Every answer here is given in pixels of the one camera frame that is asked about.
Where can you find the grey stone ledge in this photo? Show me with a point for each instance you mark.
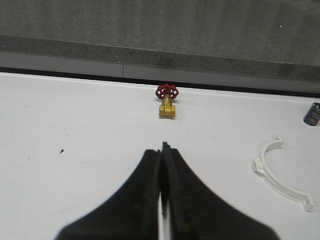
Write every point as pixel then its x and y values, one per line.
pixel 270 38

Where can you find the brass valve red handwheel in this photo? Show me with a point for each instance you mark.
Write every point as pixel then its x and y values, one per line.
pixel 167 93

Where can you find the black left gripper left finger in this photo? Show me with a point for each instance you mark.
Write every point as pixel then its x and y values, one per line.
pixel 129 214

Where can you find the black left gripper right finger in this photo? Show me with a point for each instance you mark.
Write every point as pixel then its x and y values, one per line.
pixel 191 211

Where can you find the black cylindrical capacitor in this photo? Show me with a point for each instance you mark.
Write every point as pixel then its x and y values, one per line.
pixel 312 117

